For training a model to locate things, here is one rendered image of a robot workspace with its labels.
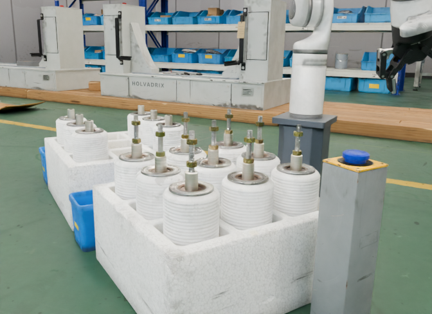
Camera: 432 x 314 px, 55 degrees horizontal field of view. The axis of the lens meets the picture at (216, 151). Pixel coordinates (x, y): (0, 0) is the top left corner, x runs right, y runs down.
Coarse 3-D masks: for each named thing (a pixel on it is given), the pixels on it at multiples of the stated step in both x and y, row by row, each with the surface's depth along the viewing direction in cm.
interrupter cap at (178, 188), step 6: (198, 180) 73; (174, 186) 71; (180, 186) 71; (198, 186) 72; (204, 186) 71; (210, 186) 71; (174, 192) 67; (180, 192) 67; (186, 192) 67; (192, 192) 67; (198, 192) 68; (204, 192) 67; (210, 192) 68
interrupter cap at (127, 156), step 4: (128, 152) 92; (144, 152) 92; (148, 152) 92; (120, 156) 88; (124, 156) 88; (128, 156) 89; (144, 156) 90; (148, 156) 89; (152, 156) 89; (124, 160) 86; (128, 160) 86; (132, 160) 86; (136, 160) 86; (140, 160) 86; (144, 160) 86; (148, 160) 87
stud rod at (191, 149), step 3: (189, 132) 68; (192, 132) 67; (189, 135) 68; (192, 135) 68; (189, 138) 68; (192, 138) 68; (189, 147) 68; (192, 147) 68; (189, 150) 68; (192, 150) 68; (189, 153) 68; (192, 153) 68; (189, 156) 69; (192, 156) 68; (189, 159) 69; (192, 159) 69; (189, 168) 69; (192, 168) 69; (189, 171) 69; (192, 171) 69
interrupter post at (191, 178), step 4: (188, 172) 69; (192, 172) 69; (196, 172) 69; (188, 176) 69; (192, 176) 69; (196, 176) 69; (188, 180) 69; (192, 180) 69; (196, 180) 69; (188, 184) 69; (192, 184) 69; (196, 184) 69; (188, 188) 69; (192, 188) 69; (196, 188) 69
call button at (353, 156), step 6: (348, 150) 66; (354, 150) 66; (360, 150) 66; (348, 156) 63; (354, 156) 63; (360, 156) 63; (366, 156) 63; (348, 162) 64; (354, 162) 63; (360, 162) 63
